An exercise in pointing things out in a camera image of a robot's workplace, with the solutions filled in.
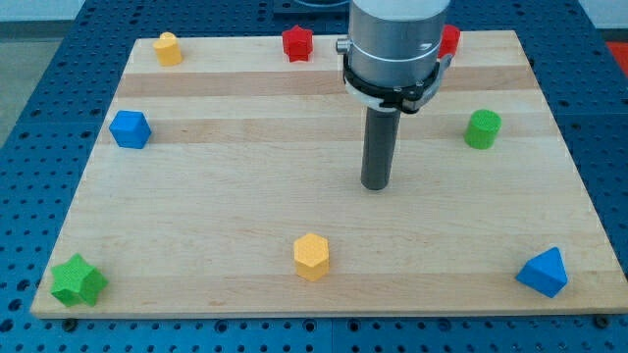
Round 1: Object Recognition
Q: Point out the red block behind arm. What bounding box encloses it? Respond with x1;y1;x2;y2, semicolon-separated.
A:
438;25;461;59

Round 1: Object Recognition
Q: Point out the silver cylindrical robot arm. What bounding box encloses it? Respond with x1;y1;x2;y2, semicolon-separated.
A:
336;0;450;87

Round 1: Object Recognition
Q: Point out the red star block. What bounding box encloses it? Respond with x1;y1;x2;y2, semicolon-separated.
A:
282;25;313;62

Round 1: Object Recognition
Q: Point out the green star block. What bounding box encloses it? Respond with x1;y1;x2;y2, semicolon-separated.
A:
50;253;109;307

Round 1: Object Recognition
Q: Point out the yellow hexagon block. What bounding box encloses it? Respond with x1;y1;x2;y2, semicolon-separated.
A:
293;233;330;281

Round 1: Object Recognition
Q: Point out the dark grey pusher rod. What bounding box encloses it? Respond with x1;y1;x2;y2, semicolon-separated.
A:
360;108;400;190

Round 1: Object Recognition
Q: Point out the light wooden board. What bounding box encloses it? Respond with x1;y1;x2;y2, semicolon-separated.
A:
31;30;627;319

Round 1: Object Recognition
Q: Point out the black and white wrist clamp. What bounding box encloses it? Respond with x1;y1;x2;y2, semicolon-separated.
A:
342;53;453;115

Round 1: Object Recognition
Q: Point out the green cylinder block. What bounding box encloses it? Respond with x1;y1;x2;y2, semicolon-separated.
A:
464;109;501;150

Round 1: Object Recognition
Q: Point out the blue cube block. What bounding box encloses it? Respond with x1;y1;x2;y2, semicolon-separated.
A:
109;110;151;149

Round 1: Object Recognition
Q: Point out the yellow heart block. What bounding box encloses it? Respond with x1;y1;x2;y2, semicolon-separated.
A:
152;31;183;67

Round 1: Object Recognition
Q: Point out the blue triangle block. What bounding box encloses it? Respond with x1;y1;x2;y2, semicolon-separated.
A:
515;247;569;298

